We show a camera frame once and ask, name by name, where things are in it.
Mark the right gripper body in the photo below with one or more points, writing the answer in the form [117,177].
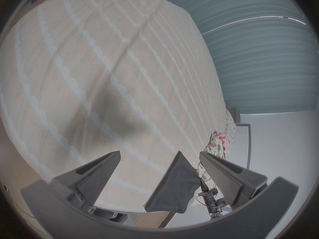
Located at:
[208,193]

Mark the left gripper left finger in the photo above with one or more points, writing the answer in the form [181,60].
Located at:
[94,180]

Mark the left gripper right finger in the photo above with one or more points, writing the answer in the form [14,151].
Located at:
[224,180]

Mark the black T-shirt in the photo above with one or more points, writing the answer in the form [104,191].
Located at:
[174,188]

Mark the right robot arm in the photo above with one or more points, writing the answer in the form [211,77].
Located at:
[215,207]

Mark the bed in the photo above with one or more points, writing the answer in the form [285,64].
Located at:
[99,83]

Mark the white printed pyjama top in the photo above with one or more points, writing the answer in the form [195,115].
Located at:
[214,147]

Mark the pink garment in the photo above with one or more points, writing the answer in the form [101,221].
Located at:
[222,137]

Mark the grey bedside table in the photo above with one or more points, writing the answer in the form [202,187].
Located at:
[235,113]

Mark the blue-green curtain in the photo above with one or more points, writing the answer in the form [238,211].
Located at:
[224,6]
[261,71]

